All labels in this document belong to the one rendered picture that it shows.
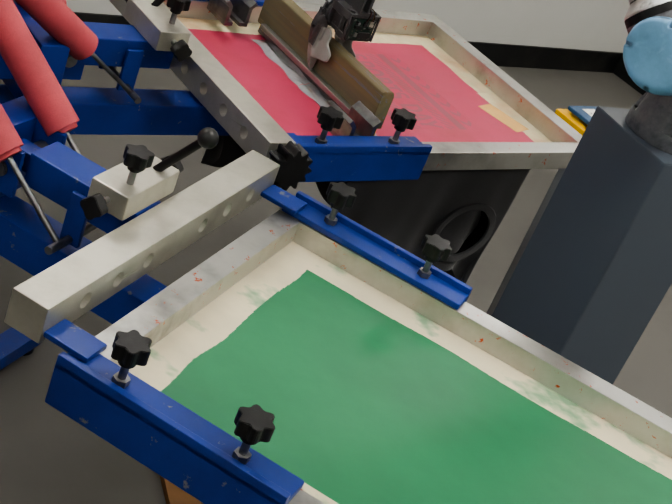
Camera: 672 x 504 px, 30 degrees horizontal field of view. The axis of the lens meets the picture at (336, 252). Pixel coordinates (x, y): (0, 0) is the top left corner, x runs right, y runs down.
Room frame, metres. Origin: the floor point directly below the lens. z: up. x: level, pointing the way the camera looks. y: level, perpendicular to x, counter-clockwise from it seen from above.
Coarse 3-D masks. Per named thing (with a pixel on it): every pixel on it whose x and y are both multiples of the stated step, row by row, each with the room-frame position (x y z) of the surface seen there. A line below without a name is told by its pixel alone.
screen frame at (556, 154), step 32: (192, 0) 2.29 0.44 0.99; (384, 32) 2.65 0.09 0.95; (416, 32) 2.71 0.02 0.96; (448, 32) 2.71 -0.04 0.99; (480, 64) 2.61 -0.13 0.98; (512, 96) 2.52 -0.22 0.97; (544, 128) 2.44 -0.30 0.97; (448, 160) 2.08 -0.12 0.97; (480, 160) 2.14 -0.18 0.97; (512, 160) 2.20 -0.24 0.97; (544, 160) 2.26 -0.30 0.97
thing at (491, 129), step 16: (256, 96) 2.07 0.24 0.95; (272, 96) 2.09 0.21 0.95; (288, 96) 2.12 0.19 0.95; (304, 96) 2.15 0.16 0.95; (448, 96) 2.44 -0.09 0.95; (464, 96) 2.47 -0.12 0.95; (480, 96) 2.51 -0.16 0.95; (272, 112) 2.03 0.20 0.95; (288, 112) 2.05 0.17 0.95; (304, 112) 2.08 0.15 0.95; (464, 112) 2.39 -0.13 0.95; (480, 112) 2.42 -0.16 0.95; (288, 128) 1.99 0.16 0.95; (304, 128) 2.02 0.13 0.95; (320, 128) 2.04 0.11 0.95; (384, 128) 2.15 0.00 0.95; (480, 128) 2.34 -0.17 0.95; (496, 128) 2.37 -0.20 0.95
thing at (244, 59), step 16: (192, 32) 2.23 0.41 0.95; (208, 32) 2.26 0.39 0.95; (224, 32) 2.29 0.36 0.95; (208, 48) 2.18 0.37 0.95; (224, 48) 2.21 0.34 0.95; (240, 48) 2.25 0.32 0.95; (256, 48) 2.28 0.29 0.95; (368, 48) 2.52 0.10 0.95; (384, 48) 2.55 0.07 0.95; (400, 48) 2.59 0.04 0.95; (416, 48) 2.63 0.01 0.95; (224, 64) 2.14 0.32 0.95; (240, 64) 2.17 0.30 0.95; (256, 64) 2.20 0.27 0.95; (272, 64) 2.23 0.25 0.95; (416, 64) 2.54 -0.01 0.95; (432, 64) 2.58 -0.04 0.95; (240, 80) 2.10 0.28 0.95; (256, 80) 2.13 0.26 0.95; (272, 80) 2.16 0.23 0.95; (288, 80) 2.19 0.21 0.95; (432, 80) 2.49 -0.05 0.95; (448, 80) 2.52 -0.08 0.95
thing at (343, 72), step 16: (272, 0) 2.33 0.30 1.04; (288, 0) 2.32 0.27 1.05; (272, 16) 2.32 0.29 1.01; (288, 16) 2.29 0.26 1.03; (304, 16) 2.27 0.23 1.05; (288, 32) 2.28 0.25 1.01; (304, 32) 2.24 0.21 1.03; (304, 48) 2.23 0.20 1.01; (336, 48) 2.18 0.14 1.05; (320, 64) 2.19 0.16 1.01; (336, 64) 2.16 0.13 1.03; (352, 64) 2.14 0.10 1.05; (336, 80) 2.15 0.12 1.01; (352, 80) 2.12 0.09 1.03; (368, 80) 2.10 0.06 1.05; (352, 96) 2.11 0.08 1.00; (368, 96) 2.09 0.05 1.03; (384, 96) 2.07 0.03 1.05; (384, 112) 2.08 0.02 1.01
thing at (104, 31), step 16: (96, 32) 1.86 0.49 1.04; (112, 32) 1.88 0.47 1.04; (128, 32) 1.91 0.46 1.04; (96, 48) 1.84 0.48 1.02; (112, 48) 1.86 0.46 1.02; (128, 48) 1.88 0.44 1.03; (144, 48) 1.90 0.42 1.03; (96, 64) 1.85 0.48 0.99; (112, 64) 1.87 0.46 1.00; (144, 64) 1.91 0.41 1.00; (160, 64) 1.93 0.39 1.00
